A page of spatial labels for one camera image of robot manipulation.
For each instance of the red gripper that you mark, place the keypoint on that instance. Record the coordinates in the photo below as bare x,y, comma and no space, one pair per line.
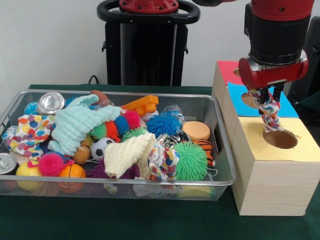
272,77

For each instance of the small polka-dot cloth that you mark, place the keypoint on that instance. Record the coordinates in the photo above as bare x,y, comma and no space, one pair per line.
271,117

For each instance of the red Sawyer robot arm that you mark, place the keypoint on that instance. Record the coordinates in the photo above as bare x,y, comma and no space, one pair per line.
277,35

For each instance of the clear mesh bin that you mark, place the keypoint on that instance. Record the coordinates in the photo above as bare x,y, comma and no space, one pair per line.
222,145

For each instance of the wooden box with three holes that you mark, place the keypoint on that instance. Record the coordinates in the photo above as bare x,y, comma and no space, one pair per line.
275,185

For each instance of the black upright panel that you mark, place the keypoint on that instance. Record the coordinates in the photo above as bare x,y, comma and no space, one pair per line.
315,60

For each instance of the green spiky ball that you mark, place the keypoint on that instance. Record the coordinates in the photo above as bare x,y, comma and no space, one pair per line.
190,161

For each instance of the blue spiky ball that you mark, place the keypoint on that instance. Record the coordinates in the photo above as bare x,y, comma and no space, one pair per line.
163,125

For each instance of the orange plastic toy brick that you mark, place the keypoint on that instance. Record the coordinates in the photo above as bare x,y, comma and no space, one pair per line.
142,105

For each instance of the cream yellow cloth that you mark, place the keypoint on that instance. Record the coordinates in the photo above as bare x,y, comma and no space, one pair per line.
125,155

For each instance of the small soccer ball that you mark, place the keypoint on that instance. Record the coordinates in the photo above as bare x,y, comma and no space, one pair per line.
101,148

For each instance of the dark green tablecloth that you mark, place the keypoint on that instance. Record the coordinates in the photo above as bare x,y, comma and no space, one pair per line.
125,220

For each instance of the mint green cloth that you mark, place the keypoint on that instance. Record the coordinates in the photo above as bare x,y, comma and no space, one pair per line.
75,127

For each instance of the small orange basketball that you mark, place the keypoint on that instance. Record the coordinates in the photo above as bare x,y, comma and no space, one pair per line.
72,172

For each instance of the silver drink can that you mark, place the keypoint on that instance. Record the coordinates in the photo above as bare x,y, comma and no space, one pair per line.
50,102

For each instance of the pink spiky ball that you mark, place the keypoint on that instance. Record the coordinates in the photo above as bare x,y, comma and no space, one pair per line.
51,164

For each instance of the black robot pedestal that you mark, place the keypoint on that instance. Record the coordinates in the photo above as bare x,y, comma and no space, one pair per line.
145,50

